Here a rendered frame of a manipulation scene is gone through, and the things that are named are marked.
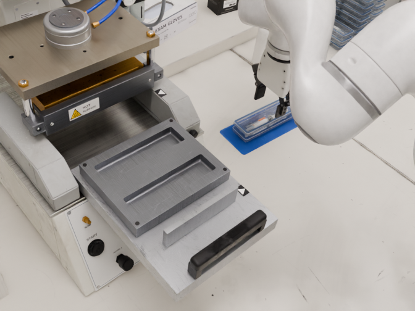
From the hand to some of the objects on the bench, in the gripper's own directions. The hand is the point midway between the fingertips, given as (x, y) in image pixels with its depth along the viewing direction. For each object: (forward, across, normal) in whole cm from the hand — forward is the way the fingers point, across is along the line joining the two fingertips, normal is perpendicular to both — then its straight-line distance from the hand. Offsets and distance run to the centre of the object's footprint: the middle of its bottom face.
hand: (270, 102), depth 124 cm
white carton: (+4, -45, -3) cm, 46 cm away
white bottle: (+8, -21, +18) cm, 29 cm away
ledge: (+8, -46, +21) cm, 52 cm away
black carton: (+4, -45, +22) cm, 50 cm away
